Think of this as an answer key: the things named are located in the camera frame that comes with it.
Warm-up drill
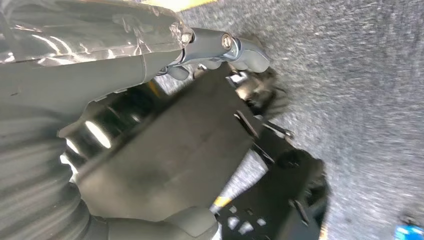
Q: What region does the blue metal shelf rack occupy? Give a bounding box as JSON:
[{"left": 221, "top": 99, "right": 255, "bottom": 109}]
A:
[{"left": 393, "top": 224, "right": 424, "bottom": 240}]

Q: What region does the clear plastic film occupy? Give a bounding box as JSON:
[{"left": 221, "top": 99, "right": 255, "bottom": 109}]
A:
[{"left": 0, "top": 0, "right": 194, "bottom": 65}]

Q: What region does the black robot shin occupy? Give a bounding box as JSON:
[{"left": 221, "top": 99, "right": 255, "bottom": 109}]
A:
[{"left": 216, "top": 120, "right": 332, "bottom": 240}]

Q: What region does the dark grey carpet mat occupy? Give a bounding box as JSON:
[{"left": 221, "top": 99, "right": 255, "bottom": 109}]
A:
[{"left": 155, "top": 0, "right": 424, "bottom": 240}]

